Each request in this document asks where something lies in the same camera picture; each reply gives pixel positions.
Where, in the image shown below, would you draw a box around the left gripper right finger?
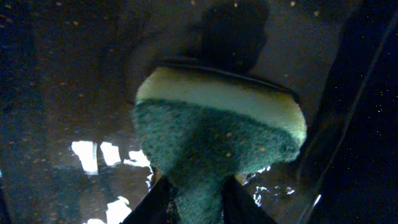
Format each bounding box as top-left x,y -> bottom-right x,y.
222,176 -> 277,224

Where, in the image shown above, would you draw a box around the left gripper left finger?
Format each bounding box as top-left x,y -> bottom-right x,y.
121,177 -> 172,224

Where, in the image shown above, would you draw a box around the green yellow scrub sponge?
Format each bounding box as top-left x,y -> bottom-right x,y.
132,67 -> 307,223

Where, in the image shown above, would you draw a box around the black rectangular tray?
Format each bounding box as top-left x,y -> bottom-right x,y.
1,1 -> 397,223

